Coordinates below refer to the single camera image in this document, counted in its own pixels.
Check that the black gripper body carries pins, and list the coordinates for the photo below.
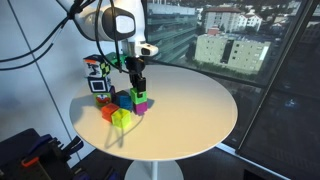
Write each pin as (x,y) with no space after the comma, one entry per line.
(136,66)

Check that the green embossed block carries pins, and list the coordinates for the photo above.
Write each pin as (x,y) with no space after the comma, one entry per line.
(137,97)

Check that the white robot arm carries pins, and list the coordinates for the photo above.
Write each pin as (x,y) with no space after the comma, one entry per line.
(110,20)

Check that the grey embossed block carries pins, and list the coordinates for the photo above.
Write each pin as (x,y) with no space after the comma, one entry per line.
(122,92)

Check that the blue embossed block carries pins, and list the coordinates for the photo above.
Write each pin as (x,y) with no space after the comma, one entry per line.
(125,101)

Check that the pink embossed block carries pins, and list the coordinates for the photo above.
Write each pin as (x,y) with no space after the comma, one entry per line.
(140,108)

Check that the yellow-green embossed block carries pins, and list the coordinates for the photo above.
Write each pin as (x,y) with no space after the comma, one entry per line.
(120,118)

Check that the orange embossed block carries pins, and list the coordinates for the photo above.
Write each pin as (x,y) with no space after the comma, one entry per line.
(108,111)

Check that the soft cube with black square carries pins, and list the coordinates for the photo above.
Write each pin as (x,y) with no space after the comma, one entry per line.
(98,85)

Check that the soft cube with house picture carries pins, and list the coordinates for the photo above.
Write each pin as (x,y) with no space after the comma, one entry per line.
(102,99)

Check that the soft cube with checker pattern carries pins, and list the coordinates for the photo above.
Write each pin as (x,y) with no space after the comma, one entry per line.
(96,66)

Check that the beige building outside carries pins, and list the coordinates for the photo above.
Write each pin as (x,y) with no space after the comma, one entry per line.
(230,53)

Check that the white building with red roof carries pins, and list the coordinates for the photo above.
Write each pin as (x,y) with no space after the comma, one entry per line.
(230,18)

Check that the black tool bag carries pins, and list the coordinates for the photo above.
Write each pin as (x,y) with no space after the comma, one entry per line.
(20,150)

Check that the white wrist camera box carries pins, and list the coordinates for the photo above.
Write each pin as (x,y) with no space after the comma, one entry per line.
(146,50)

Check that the green camera mount bracket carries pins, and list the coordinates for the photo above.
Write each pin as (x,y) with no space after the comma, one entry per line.
(115,59)

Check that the white table pedestal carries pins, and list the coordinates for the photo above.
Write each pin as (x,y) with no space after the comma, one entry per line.
(153,170)

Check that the dark window frame post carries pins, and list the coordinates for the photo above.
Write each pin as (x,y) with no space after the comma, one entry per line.
(276,76)

